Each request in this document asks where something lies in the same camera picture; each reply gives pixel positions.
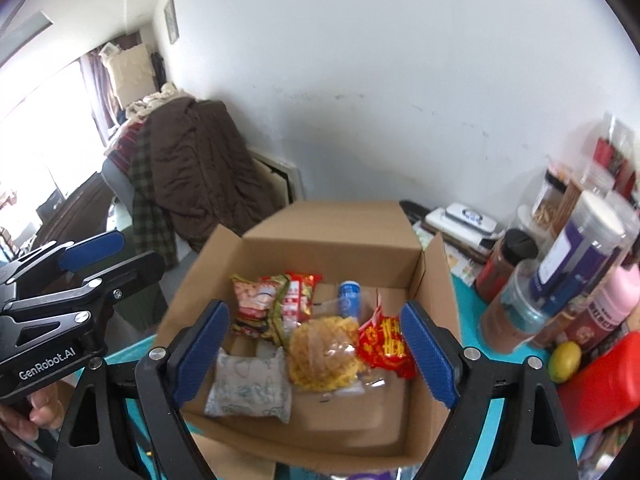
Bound yellow lemon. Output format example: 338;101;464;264
547;341;583;384

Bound red striped cloth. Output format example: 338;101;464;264
104;122;148;173

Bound brown powder jar clear lid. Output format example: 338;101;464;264
479;258;552;357

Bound small white device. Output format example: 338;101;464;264
446;202;498;234

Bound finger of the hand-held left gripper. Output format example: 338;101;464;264
0;251;167;349
0;229;127;302

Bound yellow snack clear packet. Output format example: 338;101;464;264
288;315;367;397

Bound blue snack tube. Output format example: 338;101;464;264
337;281;362;319

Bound tall jar red contents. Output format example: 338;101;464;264
594;114;640;197

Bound white pouch packet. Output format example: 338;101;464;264
204;347;294;422

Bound printed paper packet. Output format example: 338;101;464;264
414;225;482;287

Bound red spice jar black lid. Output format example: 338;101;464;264
474;228;539;304

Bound brown cardboard box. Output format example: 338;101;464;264
156;201;464;467

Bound bright window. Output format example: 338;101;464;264
0;57;109;232

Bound person's left hand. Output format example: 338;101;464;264
0;391;66;444

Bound clear round jar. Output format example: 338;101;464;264
509;204;552;242

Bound red yellow snack packet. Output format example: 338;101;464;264
355;304;419;382

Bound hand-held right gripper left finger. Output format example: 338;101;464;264
51;299;232;480

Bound blue label jar white lid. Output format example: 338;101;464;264
529;192;639;312

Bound curtain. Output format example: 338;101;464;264
80;51;122;137

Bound grey chair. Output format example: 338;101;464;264
100;157;137;202

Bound framed wall picture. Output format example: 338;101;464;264
163;0;180;45

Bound green plaid cloth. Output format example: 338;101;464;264
127;130;179;269

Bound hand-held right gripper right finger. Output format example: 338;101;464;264
399;301;581;480

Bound beige hanging cloth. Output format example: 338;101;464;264
107;42;154;109

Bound pink bottle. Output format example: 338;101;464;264
564;264;640;352

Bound dark hanging garment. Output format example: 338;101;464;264
149;52;167;92

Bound red printed snack packet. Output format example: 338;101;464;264
229;273;292;342

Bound red plastic container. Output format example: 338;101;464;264
556;329;640;439

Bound cream quilted jacket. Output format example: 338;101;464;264
122;82;194;122

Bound jar with brown sticks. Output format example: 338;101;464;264
554;157;617;242

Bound red white sachet strip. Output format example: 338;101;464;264
281;272;324;347

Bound black banded nut jar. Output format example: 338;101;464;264
531;164;572;234

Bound black remote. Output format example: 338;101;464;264
398;199;427;224

